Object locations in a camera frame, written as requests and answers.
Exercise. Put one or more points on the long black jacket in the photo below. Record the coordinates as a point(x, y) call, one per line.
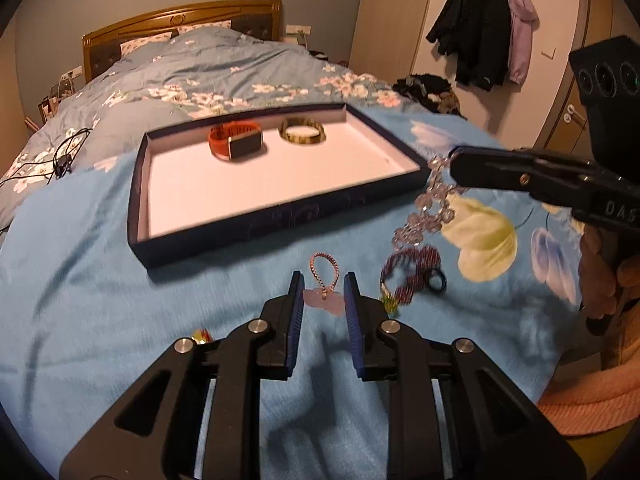
point(487, 35)

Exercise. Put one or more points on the small colourful charm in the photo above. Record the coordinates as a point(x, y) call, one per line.
point(201, 336)

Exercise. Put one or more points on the person's right hand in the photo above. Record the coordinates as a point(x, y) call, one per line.
point(597, 280)

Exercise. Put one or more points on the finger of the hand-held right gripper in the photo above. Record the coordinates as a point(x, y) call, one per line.
point(500, 170)

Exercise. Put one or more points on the white wall socket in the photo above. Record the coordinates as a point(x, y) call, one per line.
point(71, 73)
point(298, 30)

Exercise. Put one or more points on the purple jacket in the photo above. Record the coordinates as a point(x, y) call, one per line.
point(520, 35)

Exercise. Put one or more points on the dark blue tray box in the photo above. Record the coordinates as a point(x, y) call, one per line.
point(250, 185)

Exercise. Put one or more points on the pile of dark clothes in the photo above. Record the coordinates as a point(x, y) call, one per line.
point(425, 90)

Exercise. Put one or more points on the green gold bangle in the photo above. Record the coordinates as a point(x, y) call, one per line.
point(300, 139)

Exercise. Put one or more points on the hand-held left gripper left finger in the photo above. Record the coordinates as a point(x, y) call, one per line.
point(296, 322)

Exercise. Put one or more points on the grey blue floral duvet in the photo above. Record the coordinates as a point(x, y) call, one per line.
point(200, 70)

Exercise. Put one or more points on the white light switch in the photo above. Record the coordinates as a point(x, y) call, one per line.
point(548, 53)

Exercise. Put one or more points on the wooden door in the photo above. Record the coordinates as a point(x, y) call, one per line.
point(565, 60)

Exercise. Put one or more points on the floral pillow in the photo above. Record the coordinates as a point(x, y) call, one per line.
point(205, 26)
point(145, 42)

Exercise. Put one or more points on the light blue floral cloth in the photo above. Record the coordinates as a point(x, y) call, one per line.
point(100, 310)

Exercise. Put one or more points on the beige wardrobe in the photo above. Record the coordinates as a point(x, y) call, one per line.
point(390, 10)

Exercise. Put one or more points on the bedside cosmetics clutter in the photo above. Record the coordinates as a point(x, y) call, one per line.
point(55, 102)

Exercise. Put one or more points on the person's right forearm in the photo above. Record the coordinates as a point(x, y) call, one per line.
point(600, 400)

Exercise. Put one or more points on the wooden bed headboard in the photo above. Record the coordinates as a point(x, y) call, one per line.
point(150, 22)

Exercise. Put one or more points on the dark bedside table clutter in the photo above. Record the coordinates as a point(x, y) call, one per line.
point(325, 57)

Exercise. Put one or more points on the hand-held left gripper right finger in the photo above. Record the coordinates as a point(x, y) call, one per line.
point(352, 322)

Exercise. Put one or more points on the short black jacket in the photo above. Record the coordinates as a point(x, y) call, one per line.
point(452, 20)

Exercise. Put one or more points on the orange smartwatch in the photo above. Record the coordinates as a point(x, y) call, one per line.
point(245, 147)

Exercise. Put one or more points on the yellow green bead charm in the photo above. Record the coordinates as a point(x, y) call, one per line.
point(389, 304)

